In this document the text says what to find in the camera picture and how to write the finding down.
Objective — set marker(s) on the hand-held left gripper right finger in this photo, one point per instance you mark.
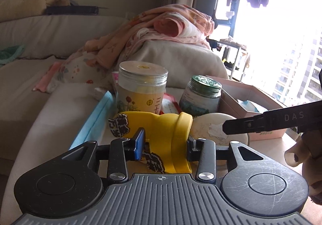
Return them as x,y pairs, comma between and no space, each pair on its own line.
192,150

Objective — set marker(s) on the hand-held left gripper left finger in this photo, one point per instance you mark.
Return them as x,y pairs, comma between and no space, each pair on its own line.
139,143

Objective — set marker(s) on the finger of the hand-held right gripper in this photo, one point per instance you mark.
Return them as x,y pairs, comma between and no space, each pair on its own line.
244,124

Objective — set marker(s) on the round cream case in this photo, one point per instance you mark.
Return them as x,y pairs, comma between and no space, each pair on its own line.
216,119

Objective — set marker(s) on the cardboard box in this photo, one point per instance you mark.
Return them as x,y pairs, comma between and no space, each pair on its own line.
251,91

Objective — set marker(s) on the person's right hand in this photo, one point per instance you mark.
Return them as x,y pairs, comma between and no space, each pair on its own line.
312,147

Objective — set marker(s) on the blue white packet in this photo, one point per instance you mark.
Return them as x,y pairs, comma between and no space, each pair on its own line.
251,106

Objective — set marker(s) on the apartment building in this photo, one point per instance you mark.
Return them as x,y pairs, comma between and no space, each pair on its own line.
301,71

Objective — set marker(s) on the blue face mask pack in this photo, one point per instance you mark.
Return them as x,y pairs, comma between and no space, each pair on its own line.
98,119

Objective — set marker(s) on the red wet wipes packet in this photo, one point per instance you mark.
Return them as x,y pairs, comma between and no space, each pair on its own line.
171,105

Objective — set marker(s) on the green lid glass jar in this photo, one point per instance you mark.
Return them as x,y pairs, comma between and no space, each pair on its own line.
198,99

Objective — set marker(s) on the silver lid plastic jar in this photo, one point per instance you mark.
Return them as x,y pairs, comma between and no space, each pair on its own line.
140,89

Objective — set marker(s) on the metal shelf rack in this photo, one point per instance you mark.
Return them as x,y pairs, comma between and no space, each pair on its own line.
236,49

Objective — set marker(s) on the pink printed blanket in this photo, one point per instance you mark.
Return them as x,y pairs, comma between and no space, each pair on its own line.
176,21

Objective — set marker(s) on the flat black object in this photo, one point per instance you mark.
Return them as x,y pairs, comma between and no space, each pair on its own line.
73,10

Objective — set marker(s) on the teal knitted cloth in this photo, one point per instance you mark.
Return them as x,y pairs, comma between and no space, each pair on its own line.
10,54

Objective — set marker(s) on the pale yellow plush cloth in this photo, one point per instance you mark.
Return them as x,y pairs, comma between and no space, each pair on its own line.
30,1

